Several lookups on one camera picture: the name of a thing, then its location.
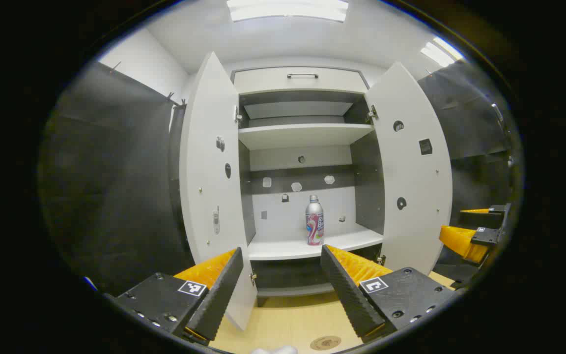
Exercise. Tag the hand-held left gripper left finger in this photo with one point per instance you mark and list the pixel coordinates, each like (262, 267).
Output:
(219, 295)

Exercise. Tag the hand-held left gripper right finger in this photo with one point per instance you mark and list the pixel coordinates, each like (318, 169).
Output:
(349, 295)

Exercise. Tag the silver bottle with pink label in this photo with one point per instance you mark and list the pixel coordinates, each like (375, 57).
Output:
(314, 221)

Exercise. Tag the small ceiling light panel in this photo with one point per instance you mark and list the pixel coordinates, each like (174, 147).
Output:
(440, 51)

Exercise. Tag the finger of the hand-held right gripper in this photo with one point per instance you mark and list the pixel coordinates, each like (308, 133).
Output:
(474, 211)
(460, 241)

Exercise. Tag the blue white screen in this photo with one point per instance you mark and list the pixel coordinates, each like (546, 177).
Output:
(90, 283)

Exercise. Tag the large ceiling light panel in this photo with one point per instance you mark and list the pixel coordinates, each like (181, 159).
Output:
(288, 10)

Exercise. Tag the white cabinet door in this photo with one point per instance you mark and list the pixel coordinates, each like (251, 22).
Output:
(209, 172)
(410, 167)

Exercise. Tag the black backdrop cloth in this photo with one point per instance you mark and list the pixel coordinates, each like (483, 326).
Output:
(116, 172)

